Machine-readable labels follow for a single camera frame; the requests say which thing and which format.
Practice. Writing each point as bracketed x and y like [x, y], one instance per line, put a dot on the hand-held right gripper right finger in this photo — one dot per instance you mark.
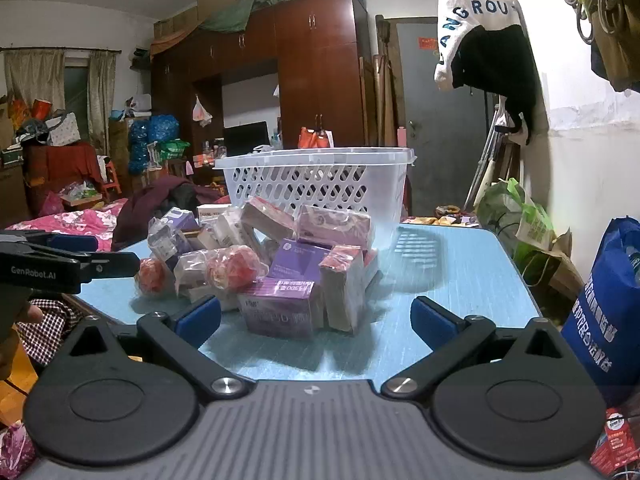
[432, 317]

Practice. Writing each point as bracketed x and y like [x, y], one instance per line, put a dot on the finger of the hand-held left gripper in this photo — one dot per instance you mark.
[115, 264]
[70, 243]

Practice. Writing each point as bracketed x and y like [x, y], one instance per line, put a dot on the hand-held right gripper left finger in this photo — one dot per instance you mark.
[199, 316]

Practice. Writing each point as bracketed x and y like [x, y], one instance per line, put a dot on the plastic purple box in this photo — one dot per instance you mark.
[170, 232]

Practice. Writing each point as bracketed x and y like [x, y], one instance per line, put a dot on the white plastic basket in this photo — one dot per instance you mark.
[320, 185]

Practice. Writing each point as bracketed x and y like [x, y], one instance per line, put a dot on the person's left hand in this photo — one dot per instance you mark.
[31, 313]

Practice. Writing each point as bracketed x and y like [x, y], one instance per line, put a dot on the pink floral blanket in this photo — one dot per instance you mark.
[75, 222]

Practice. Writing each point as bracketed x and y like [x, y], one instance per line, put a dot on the clear wrapped pack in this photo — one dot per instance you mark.
[192, 272]

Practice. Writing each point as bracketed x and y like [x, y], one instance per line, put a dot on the checked cloth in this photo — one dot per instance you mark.
[55, 327]

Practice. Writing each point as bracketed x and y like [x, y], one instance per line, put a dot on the red ball in plastic bag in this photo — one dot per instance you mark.
[235, 267]

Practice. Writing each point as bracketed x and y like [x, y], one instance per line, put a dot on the dark maroon cloth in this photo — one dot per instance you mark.
[145, 205]

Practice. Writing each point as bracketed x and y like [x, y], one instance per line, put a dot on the red cloth covered furniture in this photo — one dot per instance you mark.
[60, 165]

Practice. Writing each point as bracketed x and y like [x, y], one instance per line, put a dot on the large purple box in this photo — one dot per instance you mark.
[280, 310]

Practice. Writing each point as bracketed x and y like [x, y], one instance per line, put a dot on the yellow printed cloth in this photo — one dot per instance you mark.
[430, 220]

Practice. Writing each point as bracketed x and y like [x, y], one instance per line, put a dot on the white box with label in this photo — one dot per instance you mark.
[215, 212]

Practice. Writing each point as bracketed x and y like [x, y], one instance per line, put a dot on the patterned gift bag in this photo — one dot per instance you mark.
[64, 130]

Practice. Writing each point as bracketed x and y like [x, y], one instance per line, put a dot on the small green bag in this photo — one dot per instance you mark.
[174, 149]

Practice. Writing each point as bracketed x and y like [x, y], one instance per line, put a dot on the green plastic bag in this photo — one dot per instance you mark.
[505, 210]

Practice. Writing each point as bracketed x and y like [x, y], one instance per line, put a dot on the pink purple wrapped pack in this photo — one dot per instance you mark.
[335, 227]

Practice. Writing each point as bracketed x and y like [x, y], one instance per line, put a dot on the brown paper bag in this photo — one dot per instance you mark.
[560, 270]

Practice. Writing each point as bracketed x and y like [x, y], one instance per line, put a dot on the blue bag pile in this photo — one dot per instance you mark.
[155, 132]

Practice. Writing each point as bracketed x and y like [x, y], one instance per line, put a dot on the beige curtain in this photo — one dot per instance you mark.
[101, 100]
[35, 80]

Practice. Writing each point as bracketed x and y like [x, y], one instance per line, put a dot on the metal crutches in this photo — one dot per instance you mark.
[487, 160]

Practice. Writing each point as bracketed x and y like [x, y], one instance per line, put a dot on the purple floral cloth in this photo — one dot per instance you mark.
[15, 452]

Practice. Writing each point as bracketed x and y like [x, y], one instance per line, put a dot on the hanging pink white plastic bag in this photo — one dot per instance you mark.
[202, 111]

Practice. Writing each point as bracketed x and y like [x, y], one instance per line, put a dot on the blue shopping bag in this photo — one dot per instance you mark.
[610, 310]

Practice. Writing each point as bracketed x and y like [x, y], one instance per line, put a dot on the black monitor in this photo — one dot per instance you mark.
[246, 139]

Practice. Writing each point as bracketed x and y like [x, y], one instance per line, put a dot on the grey door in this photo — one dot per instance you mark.
[440, 125]

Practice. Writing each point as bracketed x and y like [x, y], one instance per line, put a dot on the red bag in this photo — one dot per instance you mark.
[312, 139]

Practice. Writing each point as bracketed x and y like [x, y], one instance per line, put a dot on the red packet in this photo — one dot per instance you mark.
[610, 440]

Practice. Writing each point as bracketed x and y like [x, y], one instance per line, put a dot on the green tarp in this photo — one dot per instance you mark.
[235, 12]

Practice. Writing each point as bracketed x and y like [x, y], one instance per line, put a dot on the brown wooden wardrobe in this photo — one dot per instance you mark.
[315, 60]

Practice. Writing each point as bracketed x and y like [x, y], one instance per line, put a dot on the white black hanging jacket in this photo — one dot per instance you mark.
[480, 40]

